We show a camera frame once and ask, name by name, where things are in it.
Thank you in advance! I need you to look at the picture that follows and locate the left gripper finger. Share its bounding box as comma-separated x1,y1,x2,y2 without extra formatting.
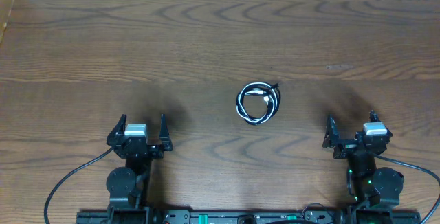
107,114,127,146
159,114,173,151

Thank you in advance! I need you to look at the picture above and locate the black cable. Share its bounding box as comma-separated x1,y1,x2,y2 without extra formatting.
235,82,282,126

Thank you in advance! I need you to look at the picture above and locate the white cable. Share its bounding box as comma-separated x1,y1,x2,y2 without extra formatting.
236,82,278,124

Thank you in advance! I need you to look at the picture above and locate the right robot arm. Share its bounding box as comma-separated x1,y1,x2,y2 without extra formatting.
322,111,404,223

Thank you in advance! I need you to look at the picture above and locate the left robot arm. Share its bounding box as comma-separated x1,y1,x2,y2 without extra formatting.
106,114,173,223

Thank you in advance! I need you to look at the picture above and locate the left camera cable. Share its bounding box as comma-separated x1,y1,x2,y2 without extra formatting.
43,146,115,224

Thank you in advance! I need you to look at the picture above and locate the camera cable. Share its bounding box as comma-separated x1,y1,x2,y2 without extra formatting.
43,146,115,224
373,152,440,224

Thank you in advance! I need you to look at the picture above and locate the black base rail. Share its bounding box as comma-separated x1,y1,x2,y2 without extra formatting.
75,210,422,224

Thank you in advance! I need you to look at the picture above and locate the right camera cable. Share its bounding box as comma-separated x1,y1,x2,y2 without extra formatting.
373,152,440,224

